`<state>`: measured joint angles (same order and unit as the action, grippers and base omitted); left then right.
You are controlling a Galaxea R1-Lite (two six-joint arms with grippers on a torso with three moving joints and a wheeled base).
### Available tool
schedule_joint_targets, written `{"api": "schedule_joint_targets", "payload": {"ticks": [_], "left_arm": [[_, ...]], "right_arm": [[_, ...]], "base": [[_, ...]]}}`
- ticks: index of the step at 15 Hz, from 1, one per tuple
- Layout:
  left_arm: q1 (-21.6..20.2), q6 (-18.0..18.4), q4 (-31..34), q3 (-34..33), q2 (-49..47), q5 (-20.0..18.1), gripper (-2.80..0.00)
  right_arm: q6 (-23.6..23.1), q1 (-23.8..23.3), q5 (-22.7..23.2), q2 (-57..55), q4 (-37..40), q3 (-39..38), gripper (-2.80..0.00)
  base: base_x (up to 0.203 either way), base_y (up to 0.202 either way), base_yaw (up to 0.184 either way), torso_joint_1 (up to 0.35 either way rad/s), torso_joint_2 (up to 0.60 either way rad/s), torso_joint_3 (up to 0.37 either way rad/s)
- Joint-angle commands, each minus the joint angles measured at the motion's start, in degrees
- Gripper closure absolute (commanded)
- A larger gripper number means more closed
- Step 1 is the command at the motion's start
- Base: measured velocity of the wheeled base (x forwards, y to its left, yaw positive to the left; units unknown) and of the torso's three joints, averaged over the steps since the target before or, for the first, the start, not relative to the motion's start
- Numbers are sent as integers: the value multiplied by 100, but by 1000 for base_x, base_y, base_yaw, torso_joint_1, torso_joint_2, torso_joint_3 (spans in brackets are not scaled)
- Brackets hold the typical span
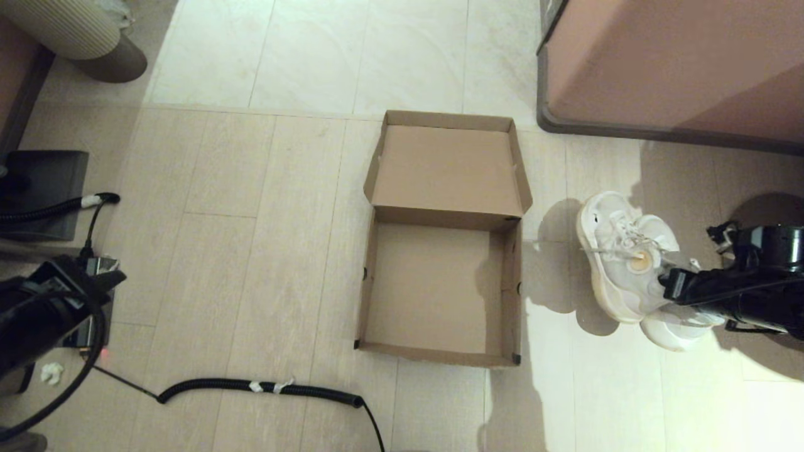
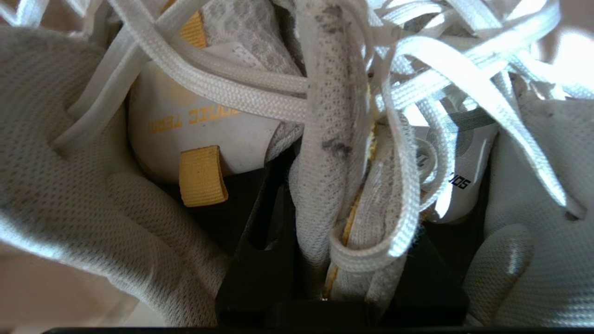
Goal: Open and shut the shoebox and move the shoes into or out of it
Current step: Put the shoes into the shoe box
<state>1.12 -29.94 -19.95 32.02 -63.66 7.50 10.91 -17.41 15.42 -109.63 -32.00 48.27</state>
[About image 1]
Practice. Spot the pink cabinet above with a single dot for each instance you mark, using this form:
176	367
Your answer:
678	56

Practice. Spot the dark grey square plate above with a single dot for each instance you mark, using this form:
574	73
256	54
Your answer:
44	176

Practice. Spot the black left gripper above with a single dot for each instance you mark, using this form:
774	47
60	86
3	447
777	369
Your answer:
75	295

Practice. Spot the white plastic bag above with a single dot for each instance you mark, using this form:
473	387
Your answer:
119	12

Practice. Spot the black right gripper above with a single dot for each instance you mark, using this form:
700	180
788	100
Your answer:
691	285

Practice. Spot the brown cardboard shoe box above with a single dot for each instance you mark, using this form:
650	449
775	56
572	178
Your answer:
440	169

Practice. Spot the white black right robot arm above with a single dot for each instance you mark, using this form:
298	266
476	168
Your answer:
766	301

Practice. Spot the crumpled white paper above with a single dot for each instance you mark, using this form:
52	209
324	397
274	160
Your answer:
51	373

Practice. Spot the white sneaker orange insole print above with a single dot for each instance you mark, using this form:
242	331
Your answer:
609	251

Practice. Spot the brown round pedestal base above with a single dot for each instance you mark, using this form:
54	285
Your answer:
772	210

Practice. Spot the white sneaker black insole print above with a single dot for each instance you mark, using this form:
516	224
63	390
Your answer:
675	333

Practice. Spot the ribbed beige column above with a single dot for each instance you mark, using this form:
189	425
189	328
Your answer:
56	25

